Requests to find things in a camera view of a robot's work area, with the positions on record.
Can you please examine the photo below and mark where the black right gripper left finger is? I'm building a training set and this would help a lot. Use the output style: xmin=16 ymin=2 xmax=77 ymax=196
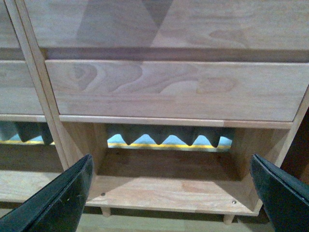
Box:
xmin=0 ymin=154 xmax=93 ymax=232

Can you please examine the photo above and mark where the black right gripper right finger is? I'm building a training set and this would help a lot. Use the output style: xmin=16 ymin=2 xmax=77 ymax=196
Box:
xmin=250 ymin=154 xmax=309 ymax=232

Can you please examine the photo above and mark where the right wooden shelf unit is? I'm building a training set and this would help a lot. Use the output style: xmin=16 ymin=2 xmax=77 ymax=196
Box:
xmin=6 ymin=0 xmax=309 ymax=224

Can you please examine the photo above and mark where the wooden shelf unit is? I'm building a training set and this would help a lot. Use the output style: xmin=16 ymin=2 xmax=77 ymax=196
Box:
xmin=6 ymin=0 xmax=309 ymax=224
xmin=0 ymin=1 xmax=68 ymax=205

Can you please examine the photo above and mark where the left wooden shelf unit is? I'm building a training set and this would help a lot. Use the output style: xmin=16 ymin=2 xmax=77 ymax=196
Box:
xmin=0 ymin=1 xmax=68 ymax=205

